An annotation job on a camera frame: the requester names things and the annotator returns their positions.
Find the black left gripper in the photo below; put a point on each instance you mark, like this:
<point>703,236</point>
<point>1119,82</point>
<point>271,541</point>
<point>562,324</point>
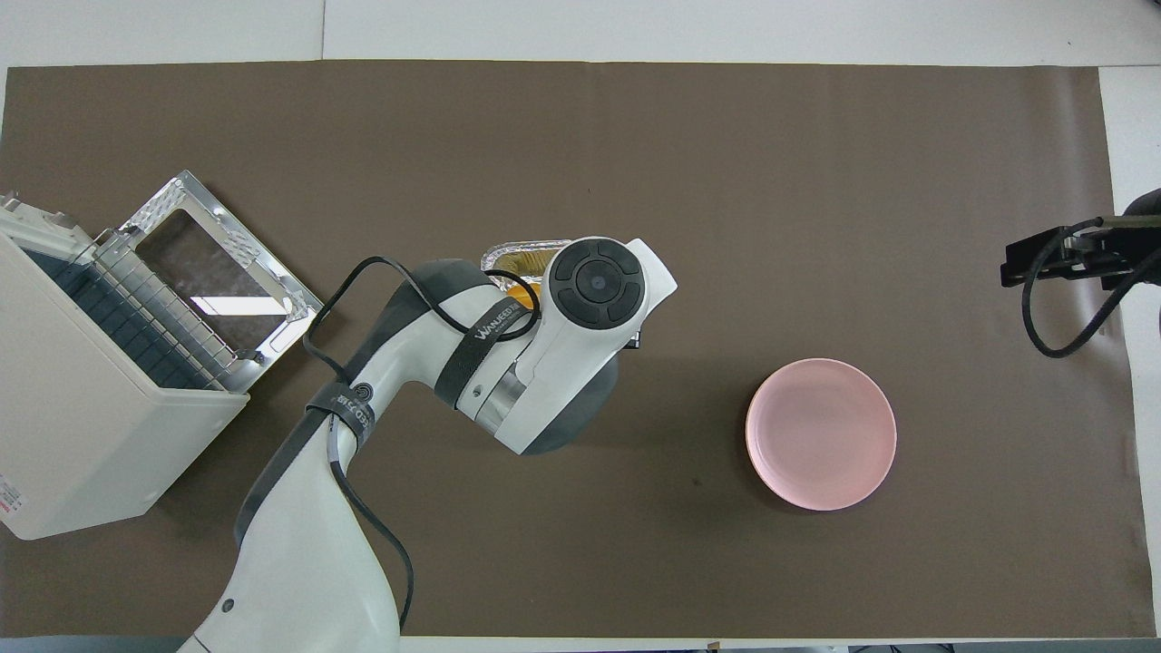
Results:
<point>634,340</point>

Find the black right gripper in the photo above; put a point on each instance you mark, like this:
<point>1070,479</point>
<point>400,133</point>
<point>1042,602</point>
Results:
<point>1129,249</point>

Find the golden bread loaf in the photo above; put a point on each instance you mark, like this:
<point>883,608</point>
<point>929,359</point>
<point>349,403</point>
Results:
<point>524,292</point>

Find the aluminium foil tray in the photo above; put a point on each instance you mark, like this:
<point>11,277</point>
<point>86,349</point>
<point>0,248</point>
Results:
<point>526,245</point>

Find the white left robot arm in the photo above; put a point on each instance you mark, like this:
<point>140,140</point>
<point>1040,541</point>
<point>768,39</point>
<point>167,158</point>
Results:
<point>299,562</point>

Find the glass oven door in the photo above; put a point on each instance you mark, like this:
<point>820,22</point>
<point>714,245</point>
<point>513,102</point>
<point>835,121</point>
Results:
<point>218,272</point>

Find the cream toaster oven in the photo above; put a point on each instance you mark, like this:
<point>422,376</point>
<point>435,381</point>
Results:
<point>82,426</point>

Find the brown table mat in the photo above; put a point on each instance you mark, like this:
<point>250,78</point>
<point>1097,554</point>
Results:
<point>635,154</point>

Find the pink round plate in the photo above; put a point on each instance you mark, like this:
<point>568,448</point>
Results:
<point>821,433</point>

